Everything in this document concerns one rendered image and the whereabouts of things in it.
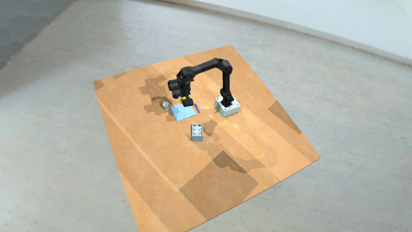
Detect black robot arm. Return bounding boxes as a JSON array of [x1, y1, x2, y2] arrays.
[[168, 58, 235, 108]]

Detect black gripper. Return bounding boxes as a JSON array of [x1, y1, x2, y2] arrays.
[[180, 86, 193, 107]]

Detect grey dish rack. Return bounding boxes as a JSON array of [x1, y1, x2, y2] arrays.
[[192, 124, 204, 142]]

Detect light blue flat mat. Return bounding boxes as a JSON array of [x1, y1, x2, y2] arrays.
[[170, 104, 196, 121]]

